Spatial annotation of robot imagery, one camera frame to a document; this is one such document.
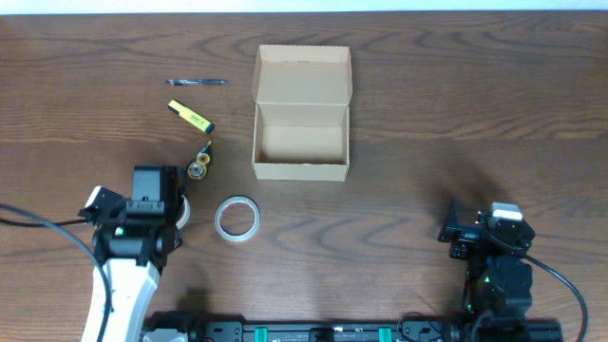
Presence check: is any clear tape roll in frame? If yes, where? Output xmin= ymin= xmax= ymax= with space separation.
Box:
xmin=214 ymin=196 xmax=261 ymax=243
xmin=176 ymin=195 xmax=191 ymax=230

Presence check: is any yellow correction tape dispenser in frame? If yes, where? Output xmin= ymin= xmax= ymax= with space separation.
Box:
xmin=186 ymin=140 xmax=213 ymax=181

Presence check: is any brown cardboard box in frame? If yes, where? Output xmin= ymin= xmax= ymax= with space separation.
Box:
xmin=252 ymin=45 xmax=352 ymax=181

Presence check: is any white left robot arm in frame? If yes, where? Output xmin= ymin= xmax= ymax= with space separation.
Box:
xmin=79 ymin=165 xmax=190 ymax=341

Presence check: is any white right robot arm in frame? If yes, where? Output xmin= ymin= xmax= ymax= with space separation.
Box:
xmin=437 ymin=199 xmax=535 ymax=341

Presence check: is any yellow highlighter marker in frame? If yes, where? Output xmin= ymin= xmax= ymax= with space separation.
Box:
xmin=167 ymin=99 xmax=215 ymax=134

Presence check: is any black ballpoint pen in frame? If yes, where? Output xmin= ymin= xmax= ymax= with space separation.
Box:
xmin=165 ymin=79 xmax=228 ymax=86

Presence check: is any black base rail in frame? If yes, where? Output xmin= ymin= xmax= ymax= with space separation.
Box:
xmin=139 ymin=312 xmax=563 ymax=342

